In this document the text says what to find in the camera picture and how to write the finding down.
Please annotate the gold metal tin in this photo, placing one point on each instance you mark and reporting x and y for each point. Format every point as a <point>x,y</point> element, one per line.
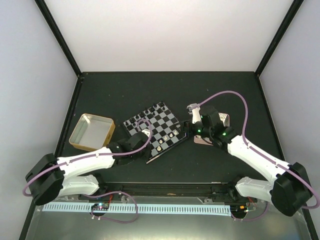
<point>92,132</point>

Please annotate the left black frame post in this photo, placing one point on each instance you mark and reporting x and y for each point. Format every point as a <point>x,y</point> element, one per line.
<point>46,13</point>

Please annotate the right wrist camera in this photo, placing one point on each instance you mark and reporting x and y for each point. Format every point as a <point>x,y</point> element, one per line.
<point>193,108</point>

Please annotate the white slotted cable duct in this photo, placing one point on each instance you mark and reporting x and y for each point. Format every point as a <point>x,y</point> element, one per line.
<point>141,208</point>

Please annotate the black and white chessboard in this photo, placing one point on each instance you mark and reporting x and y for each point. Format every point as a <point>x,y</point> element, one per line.
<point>163,123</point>

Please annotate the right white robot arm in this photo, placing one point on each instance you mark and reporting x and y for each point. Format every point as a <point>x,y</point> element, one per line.
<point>286,186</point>

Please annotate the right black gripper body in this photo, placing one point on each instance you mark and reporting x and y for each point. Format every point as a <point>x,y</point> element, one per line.
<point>190,132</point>

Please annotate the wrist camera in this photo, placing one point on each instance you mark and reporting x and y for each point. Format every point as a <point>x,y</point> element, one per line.
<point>193,108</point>
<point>147,132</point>

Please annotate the black frame post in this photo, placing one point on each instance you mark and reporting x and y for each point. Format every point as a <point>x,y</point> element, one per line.
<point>46,13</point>
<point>283,27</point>

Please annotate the right black frame post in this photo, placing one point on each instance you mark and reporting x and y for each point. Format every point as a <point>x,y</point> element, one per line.
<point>283,27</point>

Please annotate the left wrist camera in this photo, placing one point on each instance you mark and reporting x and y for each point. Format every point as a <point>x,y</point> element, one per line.
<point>147,132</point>

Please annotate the black mounting rail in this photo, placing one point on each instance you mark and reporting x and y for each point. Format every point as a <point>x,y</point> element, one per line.
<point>218,192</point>

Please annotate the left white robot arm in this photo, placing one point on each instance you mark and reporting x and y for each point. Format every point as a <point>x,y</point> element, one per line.
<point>54,177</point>

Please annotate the pink tin with pieces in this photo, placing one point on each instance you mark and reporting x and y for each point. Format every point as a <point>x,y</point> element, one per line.
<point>209,126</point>

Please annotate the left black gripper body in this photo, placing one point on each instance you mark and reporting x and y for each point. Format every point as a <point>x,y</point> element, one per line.
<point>145,156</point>

